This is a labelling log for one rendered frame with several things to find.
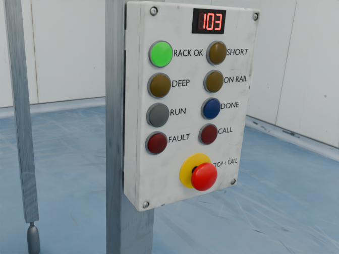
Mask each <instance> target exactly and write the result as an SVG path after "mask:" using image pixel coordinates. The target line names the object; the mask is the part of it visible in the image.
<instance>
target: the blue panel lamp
mask: <svg viewBox="0 0 339 254"><path fill-rule="evenodd" d="M219 111H220V103H219V102H218V101H217V100H216V99H211V100H209V101H208V102H207V103H206V104H205V106H204V110H203V112H204V115H205V117H206V118H208V119H211V118H215V117H216V116H217V115H218V114H219Z"/></svg>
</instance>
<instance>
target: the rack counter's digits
mask: <svg viewBox="0 0 339 254"><path fill-rule="evenodd" d="M222 16H223V13H206V12H199V14H198V26H197V30H216V31H221V26H222Z"/></svg>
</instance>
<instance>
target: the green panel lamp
mask: <svg viewBox="0 0 339 254"><path fill-rule="evenodd" d="M151 58H152V61H153V62H154V64H156V65H157V66H164V65H166V64H168V63H169V62H170V60H171V58H172V49H171V47H170V46H169V45H168V44H167V43H165V42H159V43H157V44H156V45H155V46H154V47H153V49H152V52H151Z"/></svg>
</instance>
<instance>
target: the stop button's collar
mask: <svg viewBox="0 0 339 254"><path fill-rule="evenodd" d="M229 161H230V160H229ZM229 161H228V164H229ZM205 162H209V163H211V161H210V159H209V157H208V156H207V155H205V154H203V153H195V154H193V155H191V156H189V157H188V158H187V159H186V160H185V161H184V163H183V164H182V166H181V169H180V174H179V175H180V181H181V183H182V184H183V185H184V186H185V187H187V188H193V186H192V184H191V177H192V169H193V168H194V167H195V166H199V165H200V164H202V163H205ZM218 163H220V162H218ZM218 163H213V164H215V167H216V164H217V166H218ZM222 163H223V162H221V165H222ZM231 163H233V160H232V161H231ZM231 163H230V164H231ZM230 164H229V165H230ZM221 165H220V166H221ZM220 166H218V167H220Z"/></svg>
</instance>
